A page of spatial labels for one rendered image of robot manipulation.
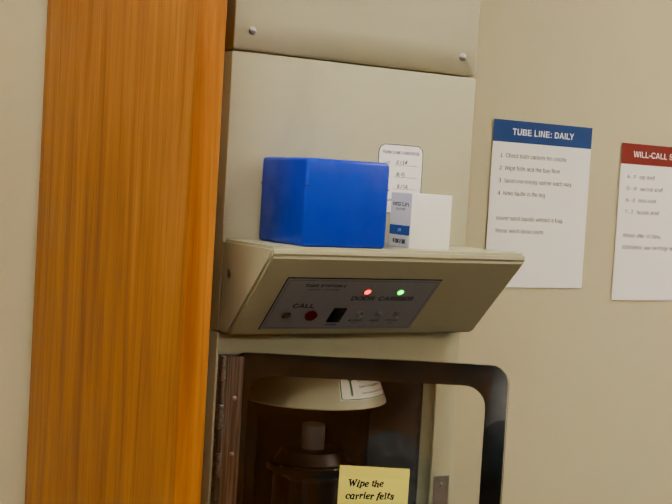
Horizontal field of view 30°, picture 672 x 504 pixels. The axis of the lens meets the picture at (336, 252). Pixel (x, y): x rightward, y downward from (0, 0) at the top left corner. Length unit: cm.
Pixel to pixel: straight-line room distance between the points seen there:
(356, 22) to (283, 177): 22
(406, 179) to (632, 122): 87
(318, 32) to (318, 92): 7
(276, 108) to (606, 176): 97
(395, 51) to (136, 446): 53
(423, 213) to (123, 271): 33
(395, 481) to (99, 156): 50
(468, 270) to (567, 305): 82
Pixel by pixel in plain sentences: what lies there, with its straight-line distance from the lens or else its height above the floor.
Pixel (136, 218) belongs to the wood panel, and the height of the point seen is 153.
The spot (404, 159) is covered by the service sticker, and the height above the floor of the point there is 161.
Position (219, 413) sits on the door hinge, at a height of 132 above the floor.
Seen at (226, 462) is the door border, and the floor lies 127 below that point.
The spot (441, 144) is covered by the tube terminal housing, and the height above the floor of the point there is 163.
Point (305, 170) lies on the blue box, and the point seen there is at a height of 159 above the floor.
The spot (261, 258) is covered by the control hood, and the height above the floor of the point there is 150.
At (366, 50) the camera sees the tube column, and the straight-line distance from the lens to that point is 143.
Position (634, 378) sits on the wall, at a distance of 231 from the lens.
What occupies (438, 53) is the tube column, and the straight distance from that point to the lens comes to 148.
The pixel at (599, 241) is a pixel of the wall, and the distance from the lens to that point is 222.
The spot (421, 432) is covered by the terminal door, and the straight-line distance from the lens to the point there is 137.
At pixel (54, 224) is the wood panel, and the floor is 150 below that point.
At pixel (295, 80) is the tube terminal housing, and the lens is 138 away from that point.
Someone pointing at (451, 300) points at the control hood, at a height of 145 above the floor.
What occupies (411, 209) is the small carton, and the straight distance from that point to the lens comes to 136.
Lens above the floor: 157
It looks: 3 degrees down
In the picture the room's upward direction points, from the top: 3 degrees clockwise
